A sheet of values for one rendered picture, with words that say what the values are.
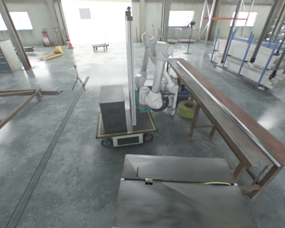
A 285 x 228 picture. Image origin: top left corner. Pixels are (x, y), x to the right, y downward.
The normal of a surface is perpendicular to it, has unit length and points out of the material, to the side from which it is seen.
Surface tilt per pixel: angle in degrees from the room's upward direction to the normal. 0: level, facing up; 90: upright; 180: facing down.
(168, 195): 0
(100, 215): 0
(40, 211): 0
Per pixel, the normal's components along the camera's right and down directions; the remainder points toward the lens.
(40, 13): 0.18, 0.56
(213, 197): 0.00, -0.82
